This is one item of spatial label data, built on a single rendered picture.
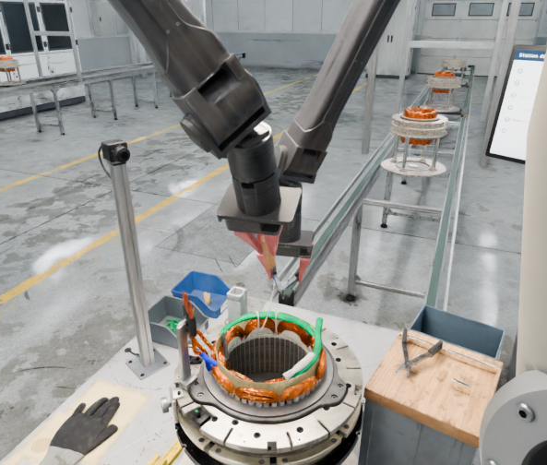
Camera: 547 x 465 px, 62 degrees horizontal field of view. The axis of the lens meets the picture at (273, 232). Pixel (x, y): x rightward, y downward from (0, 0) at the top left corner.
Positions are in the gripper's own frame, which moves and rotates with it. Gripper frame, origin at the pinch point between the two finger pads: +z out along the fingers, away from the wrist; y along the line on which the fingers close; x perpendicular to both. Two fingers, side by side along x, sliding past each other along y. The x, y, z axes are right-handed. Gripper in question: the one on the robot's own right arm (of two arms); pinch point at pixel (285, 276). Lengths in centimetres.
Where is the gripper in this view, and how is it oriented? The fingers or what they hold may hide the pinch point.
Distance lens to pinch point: 91.9
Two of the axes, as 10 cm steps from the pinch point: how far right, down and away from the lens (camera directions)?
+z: 0.0, 8.9, 4.5
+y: -9.8, -0.8, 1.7
